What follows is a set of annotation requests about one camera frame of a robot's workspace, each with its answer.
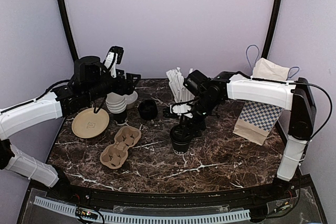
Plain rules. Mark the black paper coffee cup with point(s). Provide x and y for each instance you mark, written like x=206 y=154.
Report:
x=179 y=141

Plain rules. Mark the white ceramic bowl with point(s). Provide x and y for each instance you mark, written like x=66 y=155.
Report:
x=131 y=99

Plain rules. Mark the stack of black lids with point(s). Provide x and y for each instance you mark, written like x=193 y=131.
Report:
x=148 y=109

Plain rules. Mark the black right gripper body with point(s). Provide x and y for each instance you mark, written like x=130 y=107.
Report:
x=206 y=104

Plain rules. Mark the bundle of wrapped straws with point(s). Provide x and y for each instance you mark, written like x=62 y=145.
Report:
x=176 y=80

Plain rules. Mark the stack of paper cups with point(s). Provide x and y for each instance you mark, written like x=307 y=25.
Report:
x=117 y=105

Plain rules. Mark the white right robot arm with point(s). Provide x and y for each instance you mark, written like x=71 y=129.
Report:
x=265 y=100

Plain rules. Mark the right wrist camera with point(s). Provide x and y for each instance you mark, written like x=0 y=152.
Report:
x=194 y=81

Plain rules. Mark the brown pulp cup carrier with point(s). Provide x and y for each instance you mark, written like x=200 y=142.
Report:
x=115 y=155

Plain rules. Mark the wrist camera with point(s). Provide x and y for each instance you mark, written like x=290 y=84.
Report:
x=87 y=70
x=194 y=81

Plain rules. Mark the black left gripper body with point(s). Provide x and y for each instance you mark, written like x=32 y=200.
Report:
x=98 y=90

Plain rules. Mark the checkered paper bag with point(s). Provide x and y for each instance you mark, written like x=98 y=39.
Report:
x=256 y=119

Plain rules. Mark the beige round plate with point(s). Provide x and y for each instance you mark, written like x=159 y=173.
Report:
x=88 y=124

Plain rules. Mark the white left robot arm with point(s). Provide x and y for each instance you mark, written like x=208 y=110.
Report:
x=62 y=101

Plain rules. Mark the white slotted cable duct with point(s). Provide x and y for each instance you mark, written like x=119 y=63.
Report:
x=122 y=214

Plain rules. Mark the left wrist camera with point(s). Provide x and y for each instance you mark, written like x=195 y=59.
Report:
x=87 y=70

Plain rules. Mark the black front rail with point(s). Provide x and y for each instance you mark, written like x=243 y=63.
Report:
x=246 y=197

